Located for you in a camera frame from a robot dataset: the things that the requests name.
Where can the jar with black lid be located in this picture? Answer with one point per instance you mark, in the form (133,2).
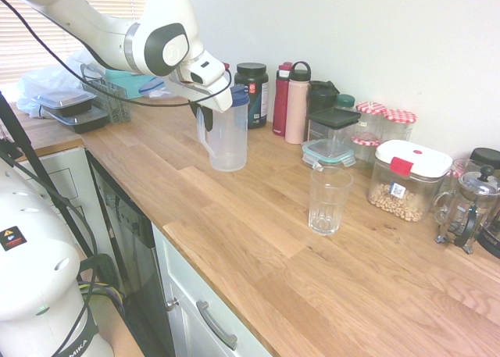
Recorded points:
(486,156)

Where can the glass French press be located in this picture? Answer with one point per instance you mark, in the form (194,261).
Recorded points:
(468,208)

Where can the small clear glass jar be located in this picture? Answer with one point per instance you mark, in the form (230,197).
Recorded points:
(463,173)

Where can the small jar red checkered lid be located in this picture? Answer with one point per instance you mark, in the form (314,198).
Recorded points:
(365,148)

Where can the white window blinds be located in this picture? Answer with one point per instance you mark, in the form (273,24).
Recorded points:
(27,44)

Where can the cereal canister with white lid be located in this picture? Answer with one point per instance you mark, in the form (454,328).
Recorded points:
(410,177)

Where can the red water bottle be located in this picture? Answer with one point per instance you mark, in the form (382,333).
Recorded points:
(280,107)

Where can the black shaker bottle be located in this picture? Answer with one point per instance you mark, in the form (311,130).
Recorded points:
(322,95)

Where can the black takeout food container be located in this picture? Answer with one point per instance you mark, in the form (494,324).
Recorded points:
(84,122)
(64,102)

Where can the clear drinking glass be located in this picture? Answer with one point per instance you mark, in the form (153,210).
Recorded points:
(330,200)

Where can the tall jar red checkered lid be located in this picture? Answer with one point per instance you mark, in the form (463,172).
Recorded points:
(400,122)
(371,113)

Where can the pink bottle with black lid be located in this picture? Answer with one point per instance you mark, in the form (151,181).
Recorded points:
(296,111)

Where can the clear plastic bag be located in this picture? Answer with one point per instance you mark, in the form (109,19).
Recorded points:
(35,83)

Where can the teal flat box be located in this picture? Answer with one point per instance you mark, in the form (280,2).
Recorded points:
(125,83)

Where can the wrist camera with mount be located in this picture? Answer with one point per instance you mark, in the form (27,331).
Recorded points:
(205,72)

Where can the black dishwasher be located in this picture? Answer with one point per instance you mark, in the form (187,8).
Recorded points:
(129,232)

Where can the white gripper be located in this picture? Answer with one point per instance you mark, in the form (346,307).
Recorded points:
(216,97)

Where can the glass container with teal lid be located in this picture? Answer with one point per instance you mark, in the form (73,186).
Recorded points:
(326,152)

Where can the silver cabinet knob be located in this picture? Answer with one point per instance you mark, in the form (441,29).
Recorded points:
(172,304)

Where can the clear zip bag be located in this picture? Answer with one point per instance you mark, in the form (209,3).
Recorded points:
(156,89)

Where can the clear bottle with green lid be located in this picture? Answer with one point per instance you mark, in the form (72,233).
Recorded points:
(345,101)

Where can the black Vega protein tub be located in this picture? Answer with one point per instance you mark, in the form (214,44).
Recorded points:
(256,99)

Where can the grey plastic cutlery basket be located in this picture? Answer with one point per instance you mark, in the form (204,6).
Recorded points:
(113,99)

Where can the clear pitcher with blue lid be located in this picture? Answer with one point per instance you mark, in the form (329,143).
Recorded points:
(230,142)

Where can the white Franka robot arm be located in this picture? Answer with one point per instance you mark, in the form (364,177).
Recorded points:
(113,33)

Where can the square canister with black lid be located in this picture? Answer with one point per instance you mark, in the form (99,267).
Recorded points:
(334,118)

